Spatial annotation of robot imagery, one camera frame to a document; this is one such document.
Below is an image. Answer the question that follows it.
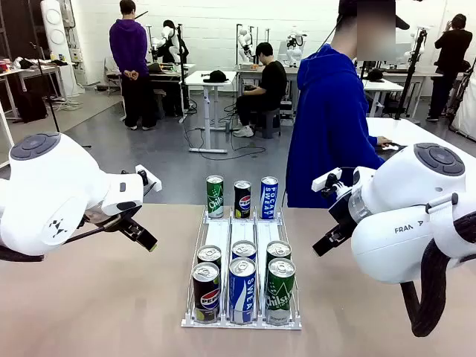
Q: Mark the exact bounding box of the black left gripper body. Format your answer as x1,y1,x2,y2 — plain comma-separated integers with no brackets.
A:
83,202,144,232

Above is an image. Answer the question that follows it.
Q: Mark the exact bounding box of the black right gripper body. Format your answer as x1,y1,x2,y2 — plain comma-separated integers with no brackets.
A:
327,196,358,231

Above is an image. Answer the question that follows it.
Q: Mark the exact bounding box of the green Chilsung cider can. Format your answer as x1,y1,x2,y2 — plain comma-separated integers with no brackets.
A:
266,240,292,262
206,175,225,219
264,257,297,327

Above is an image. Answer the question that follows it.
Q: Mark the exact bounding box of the person in blue hoodie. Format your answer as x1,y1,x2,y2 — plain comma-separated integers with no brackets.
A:
285,0,411,209

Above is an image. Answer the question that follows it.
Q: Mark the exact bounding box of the seated person in black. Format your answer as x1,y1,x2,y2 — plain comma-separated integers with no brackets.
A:
232,42,288,138

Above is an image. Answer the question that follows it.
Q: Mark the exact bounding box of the person in purple hoodie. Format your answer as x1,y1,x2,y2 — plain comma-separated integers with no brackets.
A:
109,0,157,131

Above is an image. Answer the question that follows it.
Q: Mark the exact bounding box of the person in black jacket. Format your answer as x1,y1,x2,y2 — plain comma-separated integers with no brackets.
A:
425,13,474,123

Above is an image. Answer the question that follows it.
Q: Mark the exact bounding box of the black Pepsi can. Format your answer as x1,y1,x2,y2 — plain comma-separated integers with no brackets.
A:
196,245,222,269
234,180,253,219
191,261,221,324

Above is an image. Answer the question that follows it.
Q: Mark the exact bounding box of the blue Pocari Sweat can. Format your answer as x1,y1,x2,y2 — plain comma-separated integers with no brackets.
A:
228,257,258,324
231,239,257,262
260,176,280,220

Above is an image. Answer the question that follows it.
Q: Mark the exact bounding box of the black white handheld device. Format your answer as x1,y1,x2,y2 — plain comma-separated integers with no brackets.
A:
376,141,409,152

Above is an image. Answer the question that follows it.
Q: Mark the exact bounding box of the large white table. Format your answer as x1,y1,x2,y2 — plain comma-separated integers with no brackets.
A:
365,117,476,150

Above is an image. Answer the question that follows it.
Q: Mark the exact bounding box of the grey stool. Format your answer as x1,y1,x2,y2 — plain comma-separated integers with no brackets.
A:
259,108,282,140

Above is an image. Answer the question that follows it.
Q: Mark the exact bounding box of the black microphone stand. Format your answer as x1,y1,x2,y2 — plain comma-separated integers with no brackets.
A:
28,41,92,149

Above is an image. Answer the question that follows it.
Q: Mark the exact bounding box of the black bag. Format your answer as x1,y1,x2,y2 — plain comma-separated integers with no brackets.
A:
16,90,49,123

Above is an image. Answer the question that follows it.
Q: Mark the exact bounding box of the white height-adjustable desk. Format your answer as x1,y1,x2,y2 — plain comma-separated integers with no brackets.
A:
184,70,238,155

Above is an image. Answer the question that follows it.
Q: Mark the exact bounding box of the black tripod pole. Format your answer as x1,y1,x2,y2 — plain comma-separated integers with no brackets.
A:
394,28,429,121

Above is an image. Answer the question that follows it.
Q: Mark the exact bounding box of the black cap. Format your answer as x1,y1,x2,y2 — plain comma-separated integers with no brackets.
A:
202,69,230,84

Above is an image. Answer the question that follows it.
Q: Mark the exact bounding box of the white tower air conditioner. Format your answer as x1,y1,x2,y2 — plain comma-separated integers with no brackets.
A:
39,0,87,97

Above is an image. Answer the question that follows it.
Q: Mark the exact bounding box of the black and white humanoid robot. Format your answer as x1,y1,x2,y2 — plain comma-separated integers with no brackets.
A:
150,19,190,65

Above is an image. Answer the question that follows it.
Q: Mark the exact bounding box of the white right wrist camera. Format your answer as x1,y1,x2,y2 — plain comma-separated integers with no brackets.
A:
311,167,344,193

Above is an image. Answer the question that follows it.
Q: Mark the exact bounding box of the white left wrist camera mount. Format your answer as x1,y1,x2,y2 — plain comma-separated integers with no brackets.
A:
135,164,163,195

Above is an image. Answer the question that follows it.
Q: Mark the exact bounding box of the white wire can rack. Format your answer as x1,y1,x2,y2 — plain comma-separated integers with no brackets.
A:
181,205,303,331

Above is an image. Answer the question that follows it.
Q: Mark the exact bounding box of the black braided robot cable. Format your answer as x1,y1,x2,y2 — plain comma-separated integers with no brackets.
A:
399,211,476,338

